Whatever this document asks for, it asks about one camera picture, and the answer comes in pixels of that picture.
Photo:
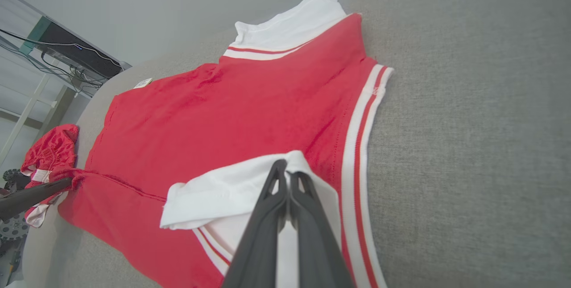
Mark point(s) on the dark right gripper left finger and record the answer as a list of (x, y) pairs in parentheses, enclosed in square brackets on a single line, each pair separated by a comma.
[(263, 239)]

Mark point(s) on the red shorts white stripe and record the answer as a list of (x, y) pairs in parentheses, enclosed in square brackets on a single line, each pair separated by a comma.
[(51, 152)]

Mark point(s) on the red white jersey shirt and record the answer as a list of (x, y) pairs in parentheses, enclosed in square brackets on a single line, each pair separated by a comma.
[(223, 114)]

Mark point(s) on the dark perforated robot part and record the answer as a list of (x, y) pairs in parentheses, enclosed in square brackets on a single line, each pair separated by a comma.
[(13, 229)]

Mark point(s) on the white shelf frame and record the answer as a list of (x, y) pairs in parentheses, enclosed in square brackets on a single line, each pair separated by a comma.
[(26, 109)]

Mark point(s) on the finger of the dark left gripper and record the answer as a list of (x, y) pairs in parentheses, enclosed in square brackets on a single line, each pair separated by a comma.
[(26, 199)]

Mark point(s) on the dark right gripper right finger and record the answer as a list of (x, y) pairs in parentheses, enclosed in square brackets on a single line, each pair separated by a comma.
[(319, 252)]

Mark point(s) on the black box on shelf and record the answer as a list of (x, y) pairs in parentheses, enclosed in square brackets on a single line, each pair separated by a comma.
[(76, 51)]

